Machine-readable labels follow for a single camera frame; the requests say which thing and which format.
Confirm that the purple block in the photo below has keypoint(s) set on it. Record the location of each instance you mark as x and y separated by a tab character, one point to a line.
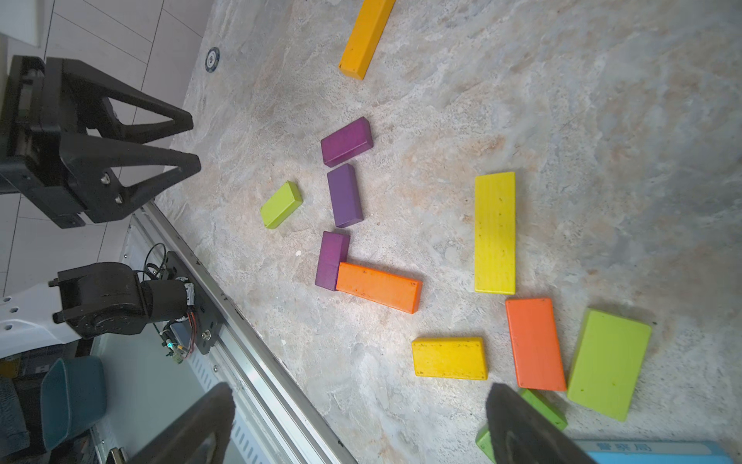
346	143
344	194
334	250

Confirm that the yellow long block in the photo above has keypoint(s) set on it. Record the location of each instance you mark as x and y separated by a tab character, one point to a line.
495	233

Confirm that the light blue block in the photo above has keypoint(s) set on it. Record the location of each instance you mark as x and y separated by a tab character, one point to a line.
630	452

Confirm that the yellow short block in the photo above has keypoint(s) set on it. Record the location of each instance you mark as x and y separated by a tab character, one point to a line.
451	358

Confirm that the amber long block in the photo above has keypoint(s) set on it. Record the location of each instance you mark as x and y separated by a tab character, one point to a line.
365	37

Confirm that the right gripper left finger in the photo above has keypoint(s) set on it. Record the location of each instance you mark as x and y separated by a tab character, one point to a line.
201	435

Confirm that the teal bin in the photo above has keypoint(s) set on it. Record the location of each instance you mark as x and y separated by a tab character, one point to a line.
73	399

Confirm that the red-orange block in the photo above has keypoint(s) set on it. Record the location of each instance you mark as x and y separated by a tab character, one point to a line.
535	345

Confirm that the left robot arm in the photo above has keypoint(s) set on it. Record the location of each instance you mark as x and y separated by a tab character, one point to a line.
100	298

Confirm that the lime green flat block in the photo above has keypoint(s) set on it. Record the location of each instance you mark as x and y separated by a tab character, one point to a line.
607	363

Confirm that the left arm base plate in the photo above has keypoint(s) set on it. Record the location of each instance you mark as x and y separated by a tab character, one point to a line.
209	318

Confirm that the lime green small block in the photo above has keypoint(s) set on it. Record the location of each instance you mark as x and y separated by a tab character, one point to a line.
281	205

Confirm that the aluminium rail frame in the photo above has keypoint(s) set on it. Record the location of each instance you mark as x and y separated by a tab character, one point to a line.
274	423

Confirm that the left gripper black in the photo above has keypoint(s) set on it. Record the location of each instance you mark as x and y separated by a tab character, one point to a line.
106	179

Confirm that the left circuit board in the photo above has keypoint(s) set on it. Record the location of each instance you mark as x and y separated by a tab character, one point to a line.
176	337

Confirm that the orange long block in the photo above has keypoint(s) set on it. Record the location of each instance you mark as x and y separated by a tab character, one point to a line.
379	287

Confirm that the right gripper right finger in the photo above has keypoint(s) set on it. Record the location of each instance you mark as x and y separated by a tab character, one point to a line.
520	434

